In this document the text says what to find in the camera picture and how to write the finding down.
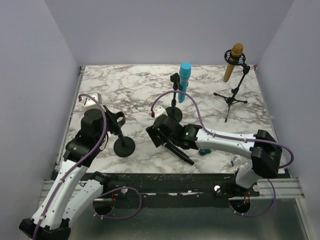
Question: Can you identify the black round-base stand with clip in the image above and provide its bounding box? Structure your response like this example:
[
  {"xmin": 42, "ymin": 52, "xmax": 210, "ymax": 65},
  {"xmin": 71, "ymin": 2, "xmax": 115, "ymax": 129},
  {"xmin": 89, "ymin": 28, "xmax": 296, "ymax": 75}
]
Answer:
[{"xmin": 166, "ymin": 72, "xmax": 183, "ymax": 123}]

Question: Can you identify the black microphone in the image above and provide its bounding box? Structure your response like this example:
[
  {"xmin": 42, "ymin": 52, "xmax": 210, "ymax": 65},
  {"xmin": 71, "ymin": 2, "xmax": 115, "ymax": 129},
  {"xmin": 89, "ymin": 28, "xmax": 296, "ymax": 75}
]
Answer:
[{"xmin": 162, "ymin": 142, "xmax": 194, "ymax": 166}]

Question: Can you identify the blue microphone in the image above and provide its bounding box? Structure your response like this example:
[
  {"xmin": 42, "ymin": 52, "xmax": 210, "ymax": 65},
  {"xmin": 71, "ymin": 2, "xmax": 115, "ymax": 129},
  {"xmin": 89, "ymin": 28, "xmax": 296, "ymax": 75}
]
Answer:
[{"xmin": 178, "ymin": 62, "xmax": 192, "ymax": 93}]

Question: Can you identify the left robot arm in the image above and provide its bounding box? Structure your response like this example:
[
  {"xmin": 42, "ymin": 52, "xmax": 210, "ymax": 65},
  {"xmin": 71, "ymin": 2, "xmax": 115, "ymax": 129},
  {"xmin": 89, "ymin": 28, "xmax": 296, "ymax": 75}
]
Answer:
[{"xmin": 19, "ymin": 108, "xmax": 126, "ymax": 240}]

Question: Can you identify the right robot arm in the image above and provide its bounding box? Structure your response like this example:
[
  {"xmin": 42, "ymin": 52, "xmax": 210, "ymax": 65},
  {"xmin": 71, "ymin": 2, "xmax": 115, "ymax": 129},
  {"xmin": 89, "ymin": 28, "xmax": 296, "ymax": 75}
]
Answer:
[{"xmin": 146, "ymin": 114, "xmax": 283, "ymax": 196}]

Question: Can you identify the black tripod mic stand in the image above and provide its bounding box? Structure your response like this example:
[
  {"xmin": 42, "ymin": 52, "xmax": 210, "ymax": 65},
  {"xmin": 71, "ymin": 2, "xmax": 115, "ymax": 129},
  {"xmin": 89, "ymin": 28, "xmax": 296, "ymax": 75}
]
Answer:
[{"xmin": 213, "ymin": 53, "xmax": 251, "ymax": 123}]

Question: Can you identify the gold microphone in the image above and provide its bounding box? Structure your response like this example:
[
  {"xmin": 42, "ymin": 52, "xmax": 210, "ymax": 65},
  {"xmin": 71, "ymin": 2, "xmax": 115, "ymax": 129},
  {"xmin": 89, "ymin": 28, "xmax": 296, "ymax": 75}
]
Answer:
[{"xmin": 223, "ymin": 43, "xmax": 244, "ymax": 83}]

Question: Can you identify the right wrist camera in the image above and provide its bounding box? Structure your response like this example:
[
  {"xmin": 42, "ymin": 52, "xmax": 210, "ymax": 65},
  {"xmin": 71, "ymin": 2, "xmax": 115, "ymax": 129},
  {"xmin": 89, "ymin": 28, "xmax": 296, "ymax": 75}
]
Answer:
[{"xmin": 150, "ymin": 105, "xmax": 167, "ymax": 119}]

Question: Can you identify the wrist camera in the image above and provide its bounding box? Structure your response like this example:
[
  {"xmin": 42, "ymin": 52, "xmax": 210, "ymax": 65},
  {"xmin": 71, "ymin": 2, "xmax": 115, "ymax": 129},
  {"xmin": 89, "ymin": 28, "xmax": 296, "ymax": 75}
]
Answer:
[
  {"xmin": 150, "ymin": 105, "xmax": 167, "ymax": 119},
  {"xmin": 78, "ymin": 92, "xmax": 103, "ymax": 110}
]

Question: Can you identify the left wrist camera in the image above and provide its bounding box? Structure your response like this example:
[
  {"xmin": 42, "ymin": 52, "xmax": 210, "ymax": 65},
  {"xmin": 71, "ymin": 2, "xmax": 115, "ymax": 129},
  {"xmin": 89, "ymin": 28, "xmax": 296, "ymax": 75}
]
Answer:
[{"xmin": 78, "ymin": 92, "xmax": 103, "ymax": 110}]

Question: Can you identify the green handled screwdriver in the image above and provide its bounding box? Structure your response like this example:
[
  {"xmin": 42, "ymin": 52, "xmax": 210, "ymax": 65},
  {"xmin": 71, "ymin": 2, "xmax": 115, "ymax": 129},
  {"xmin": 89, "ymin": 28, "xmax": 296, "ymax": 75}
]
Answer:
[{"xmin": 198, "ymin": 149, "xmax": 212, "ymax": 156}]

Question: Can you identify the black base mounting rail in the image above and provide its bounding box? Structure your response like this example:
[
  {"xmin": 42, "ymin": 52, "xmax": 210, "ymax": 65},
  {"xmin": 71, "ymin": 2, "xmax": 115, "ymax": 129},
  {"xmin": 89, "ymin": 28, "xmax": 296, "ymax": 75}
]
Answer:
[{"xmin": 82, "ymin": 172, "xmax": 260, "ymax": 209}]

